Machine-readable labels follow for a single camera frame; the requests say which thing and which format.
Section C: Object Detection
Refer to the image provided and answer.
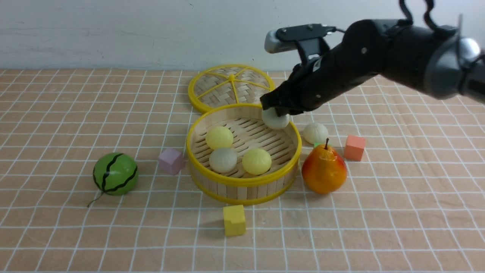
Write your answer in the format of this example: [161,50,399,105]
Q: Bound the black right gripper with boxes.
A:
[260,49,364,116]

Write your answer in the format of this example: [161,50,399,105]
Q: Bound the white bun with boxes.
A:
[208,147,238,173]
[261,108,290,130]
[303,122,329,144]

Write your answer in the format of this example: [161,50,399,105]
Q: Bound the yellow bun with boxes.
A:
[205,126,234,150]
[241,148,272,175]

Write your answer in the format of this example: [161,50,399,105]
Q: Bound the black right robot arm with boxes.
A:
[260,0,485,116]

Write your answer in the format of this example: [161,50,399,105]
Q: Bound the bamboo steamer lid yellow rim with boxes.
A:
[188,64,275,113]

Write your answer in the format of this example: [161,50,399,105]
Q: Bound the bamboo steamer tray yellow rim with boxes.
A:
[186,104,302,206]

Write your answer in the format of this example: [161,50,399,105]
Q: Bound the orange toy pear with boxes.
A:
[301,138,347,195]

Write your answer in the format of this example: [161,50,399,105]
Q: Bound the orange cube block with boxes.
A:
[343,135,366,162]

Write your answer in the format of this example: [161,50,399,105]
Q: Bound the purple cube block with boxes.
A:
[158,147,185,175]

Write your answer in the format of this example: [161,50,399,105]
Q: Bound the yellow cube block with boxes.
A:
[223,204,246,237]

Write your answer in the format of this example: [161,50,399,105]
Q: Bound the green toy watermelon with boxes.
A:
[87,152,139,207]

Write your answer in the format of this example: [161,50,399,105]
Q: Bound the checkered orange tablecloth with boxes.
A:
[0,69,484,273]

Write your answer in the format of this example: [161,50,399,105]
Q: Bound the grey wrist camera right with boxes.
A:
[264,23,340,64]

